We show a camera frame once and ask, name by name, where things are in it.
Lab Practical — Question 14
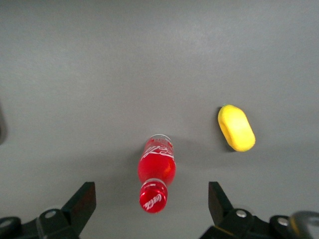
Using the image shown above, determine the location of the red coke bottle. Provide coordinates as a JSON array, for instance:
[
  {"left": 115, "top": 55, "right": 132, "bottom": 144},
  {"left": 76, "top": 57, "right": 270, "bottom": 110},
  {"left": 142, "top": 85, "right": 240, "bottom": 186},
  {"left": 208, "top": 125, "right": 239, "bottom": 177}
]
[{"left": 137, "top": 133, "right": 176, "bottom": 214}]

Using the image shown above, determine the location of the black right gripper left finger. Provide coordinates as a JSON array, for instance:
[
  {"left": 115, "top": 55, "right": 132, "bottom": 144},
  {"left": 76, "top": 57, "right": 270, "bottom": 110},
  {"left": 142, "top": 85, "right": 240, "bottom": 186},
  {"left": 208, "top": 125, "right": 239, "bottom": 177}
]
[{"left": 0, "top": 181, "right": 97, "bottom": 239}]

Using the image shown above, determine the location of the yellow toy lemon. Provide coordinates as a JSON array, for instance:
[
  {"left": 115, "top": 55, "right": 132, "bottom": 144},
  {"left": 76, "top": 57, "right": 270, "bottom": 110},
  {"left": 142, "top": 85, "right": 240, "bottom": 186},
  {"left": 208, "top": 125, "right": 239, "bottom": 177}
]
[{"left": 217, "top": 104, "right": 256, "bottom": 152}]

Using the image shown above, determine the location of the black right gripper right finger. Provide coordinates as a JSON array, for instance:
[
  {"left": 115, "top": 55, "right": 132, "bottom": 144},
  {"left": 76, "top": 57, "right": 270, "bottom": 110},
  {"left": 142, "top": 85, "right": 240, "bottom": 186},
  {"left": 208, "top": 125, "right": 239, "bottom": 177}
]
[{"left": 199, "top": 181, "right": 300, "bottom": 239}]

